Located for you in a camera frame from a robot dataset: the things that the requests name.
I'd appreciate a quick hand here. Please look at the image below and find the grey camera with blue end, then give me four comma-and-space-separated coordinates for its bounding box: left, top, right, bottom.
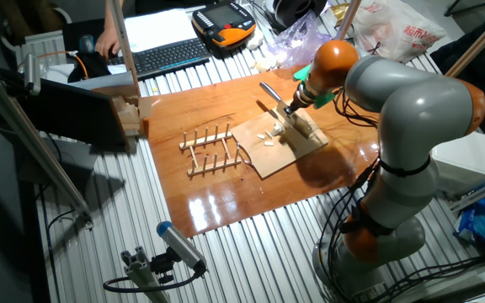
156, 221, 208, 275

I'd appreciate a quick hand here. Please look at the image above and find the wooden peg dish rack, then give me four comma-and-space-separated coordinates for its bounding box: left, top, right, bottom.
178, 121, 244, 178

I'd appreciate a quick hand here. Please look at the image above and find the orange black teach pendant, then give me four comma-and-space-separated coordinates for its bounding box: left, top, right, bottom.
190, 0, 258, 55

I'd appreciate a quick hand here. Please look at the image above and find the person's hand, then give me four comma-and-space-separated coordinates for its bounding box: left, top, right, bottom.
94, 25, 121, 61

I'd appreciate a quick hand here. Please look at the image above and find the white drawer box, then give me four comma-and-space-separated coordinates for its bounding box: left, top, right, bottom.
429, 132, 485, 195

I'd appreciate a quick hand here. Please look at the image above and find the aluminium camera stand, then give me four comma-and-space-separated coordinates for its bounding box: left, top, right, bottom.
120, 246, 172, 303

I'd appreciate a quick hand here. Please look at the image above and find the white ribbed panel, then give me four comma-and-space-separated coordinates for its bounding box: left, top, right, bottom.
2, 31, 67, 68

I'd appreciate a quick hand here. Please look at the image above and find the white red-printed plastic bag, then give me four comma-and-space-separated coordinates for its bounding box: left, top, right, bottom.
351, 0, 448, 64

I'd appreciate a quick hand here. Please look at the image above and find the clear plastic bag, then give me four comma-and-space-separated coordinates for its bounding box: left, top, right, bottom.
267, 10, 332, 68

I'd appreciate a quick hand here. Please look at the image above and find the aluminium frame beam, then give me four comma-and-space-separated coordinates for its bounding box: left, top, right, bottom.
0, 58, 94, 228
450, 171, 485, 213

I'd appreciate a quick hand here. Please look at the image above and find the person's forearm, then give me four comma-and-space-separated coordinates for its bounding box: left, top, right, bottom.
103, 0, 120, 31

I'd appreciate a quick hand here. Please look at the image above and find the silver camera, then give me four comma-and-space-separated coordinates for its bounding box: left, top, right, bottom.
22, 53, 42, 96

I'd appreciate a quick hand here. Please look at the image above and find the black monitor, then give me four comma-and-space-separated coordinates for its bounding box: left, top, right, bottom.
14, 77, 131, 152

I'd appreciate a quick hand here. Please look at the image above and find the black round device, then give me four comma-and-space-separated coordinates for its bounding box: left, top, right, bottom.
267, 0, 328, 29

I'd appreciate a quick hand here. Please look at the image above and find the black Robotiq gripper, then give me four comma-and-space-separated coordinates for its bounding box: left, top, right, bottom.
283, 97, 306, 119

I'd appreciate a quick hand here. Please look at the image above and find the white paper sheet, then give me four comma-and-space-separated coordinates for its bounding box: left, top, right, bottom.
122, 8, 197, 54

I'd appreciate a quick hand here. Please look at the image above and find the aluminium frame post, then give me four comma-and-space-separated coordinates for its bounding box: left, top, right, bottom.
333, 0, 362, 42
445, 2, 485, 80
107, 0, 141, 86

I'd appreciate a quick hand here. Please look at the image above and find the steel cleaver knife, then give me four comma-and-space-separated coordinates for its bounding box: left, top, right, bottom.
258, 81, 316, 141

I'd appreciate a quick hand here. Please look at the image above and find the large white radish lump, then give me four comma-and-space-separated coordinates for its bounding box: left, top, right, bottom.
245, 28, 265, 51

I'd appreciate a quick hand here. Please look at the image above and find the wooden cutting board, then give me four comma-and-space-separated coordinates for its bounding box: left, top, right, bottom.
230, 107, 331, 180

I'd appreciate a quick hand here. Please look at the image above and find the black computer keyboard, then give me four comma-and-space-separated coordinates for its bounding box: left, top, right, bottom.
106, 37, 212, 81

